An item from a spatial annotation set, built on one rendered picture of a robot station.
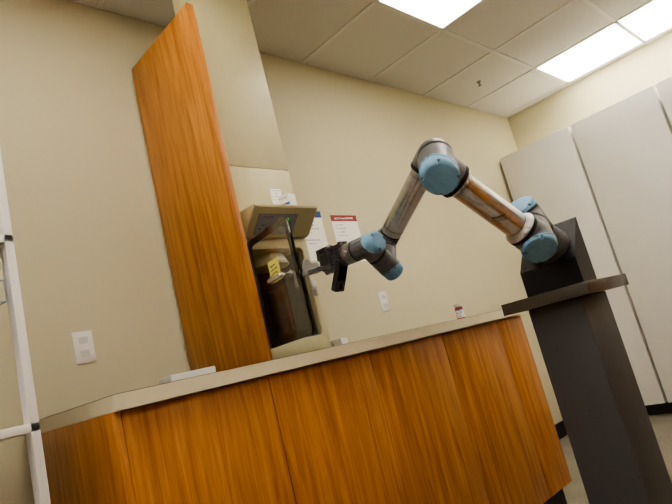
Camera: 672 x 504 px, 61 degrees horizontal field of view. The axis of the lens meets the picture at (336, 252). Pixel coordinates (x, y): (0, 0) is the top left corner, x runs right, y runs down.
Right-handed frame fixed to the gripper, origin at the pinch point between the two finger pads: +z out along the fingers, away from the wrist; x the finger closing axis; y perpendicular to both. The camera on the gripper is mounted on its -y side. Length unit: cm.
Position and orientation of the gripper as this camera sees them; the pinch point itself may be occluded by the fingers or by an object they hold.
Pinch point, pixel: (311, 276)
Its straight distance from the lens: 212.3
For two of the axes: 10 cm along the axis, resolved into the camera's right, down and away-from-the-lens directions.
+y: -2.4, -9.5, 1.9
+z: -6.7, 3.1, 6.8
